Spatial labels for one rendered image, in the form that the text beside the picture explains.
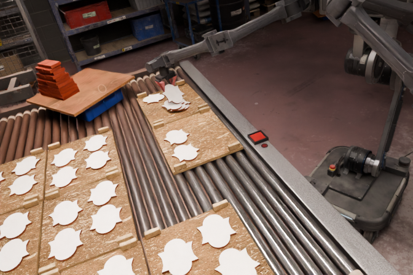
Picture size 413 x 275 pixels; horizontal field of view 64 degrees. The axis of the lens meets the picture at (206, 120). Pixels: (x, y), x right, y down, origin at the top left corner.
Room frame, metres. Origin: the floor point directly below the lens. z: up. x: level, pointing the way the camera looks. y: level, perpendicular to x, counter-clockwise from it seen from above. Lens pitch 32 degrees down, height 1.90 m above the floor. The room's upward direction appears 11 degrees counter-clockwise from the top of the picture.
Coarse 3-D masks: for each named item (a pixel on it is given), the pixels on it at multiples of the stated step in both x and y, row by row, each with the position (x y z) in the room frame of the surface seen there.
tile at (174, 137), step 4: (168, 132) 1.46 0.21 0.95; (172, 132) 1.45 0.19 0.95; (176, 132) 1.44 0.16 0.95; (180, 132) 1.44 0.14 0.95; (168, 136) 1.42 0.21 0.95; (172, 136) 1.41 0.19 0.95; (176, 136) 1.40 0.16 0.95; (180, 136) 1.40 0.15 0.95; (184, 136) 1.39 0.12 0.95; (164, 140) 1.40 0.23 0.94; (168, 140) 1.39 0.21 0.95; (172, 140) 1.38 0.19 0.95; (176, 140) 1.37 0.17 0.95; (180, 140) 1.37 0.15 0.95; (184, 140) 1.36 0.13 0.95; (172, 144) 1.35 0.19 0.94; (176, 144) 1.35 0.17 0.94; (180, 144) 1.34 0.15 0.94
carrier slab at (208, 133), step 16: (208, 112) 1.60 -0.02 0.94; (160, 128) 1.52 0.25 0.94; (176, 128) 1.49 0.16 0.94; (192, 128) 1.47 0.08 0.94; (208, 128) 1.44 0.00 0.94; (224, 128) 1.41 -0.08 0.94; (160, 144) 1.38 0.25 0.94; (192, 144) 1.33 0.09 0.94; (208, 144) 1.30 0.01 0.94; (224, 144) 1.28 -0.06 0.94; (240, 144) 1.25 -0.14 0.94; (176, 160) 1.22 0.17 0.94; (208, 160) 1.19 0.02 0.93
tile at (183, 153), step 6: (174, 150) 1.29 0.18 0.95; (180, 150) 1.28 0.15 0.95; (186, 150) 1.27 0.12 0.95; (192, 150) 1.26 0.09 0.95; (198, 150) 1.26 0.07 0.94; (174, 156) 1.25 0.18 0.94; (180, 156) 1.24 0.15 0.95; (186, 156) 1.23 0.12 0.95; (192, 156) 1.22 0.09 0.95; (180, 162) 1.20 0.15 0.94
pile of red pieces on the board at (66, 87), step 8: (40, 64) 1.96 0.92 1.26; (48, 64) 1.93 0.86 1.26; (56, 64) 1.92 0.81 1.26; (40, 72) 1.99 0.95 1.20; (48, 72) 1.90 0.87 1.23; (56, 72) 1.91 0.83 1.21; (64, 72) 1.94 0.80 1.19; (40, 80) 1.98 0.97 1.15; (48, 80) 1.94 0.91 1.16; (56, 80) 1.89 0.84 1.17; (64, 80) 1.92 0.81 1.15; (72, 80) 1.96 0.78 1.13; (40, 88) 2.02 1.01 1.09; (48, 88) 1.95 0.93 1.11; (56, 88) 1.89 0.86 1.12; (64, 88) 1.90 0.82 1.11; (72, 88) 1.94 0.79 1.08; (56, 96) 1.92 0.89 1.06; (64, 96) 1.88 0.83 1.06
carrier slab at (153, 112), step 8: (184, 88) 1.95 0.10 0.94; (184, 96) 1.84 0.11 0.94; (192, 96) 1.82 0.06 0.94; (144, 104) 1.83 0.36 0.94; (152, 104) 1.81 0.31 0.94; (160, 104) 1.79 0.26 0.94; (192, 104) 1.72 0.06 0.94; (200, 104) 1.70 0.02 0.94; (144, 112) 1.73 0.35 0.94; (152, 112) 1.71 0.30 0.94; (160, 112) 1.70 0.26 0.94; (168, 112) 1.68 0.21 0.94; (176, 112) 1.66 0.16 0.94; (184, 112) 1.65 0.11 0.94; (192, 112) 1.63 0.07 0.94; (152, 120) 1.62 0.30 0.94; (168, 120) 1.59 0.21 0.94; (176, 120) 1.59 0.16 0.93; (152, 128) 1.55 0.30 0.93
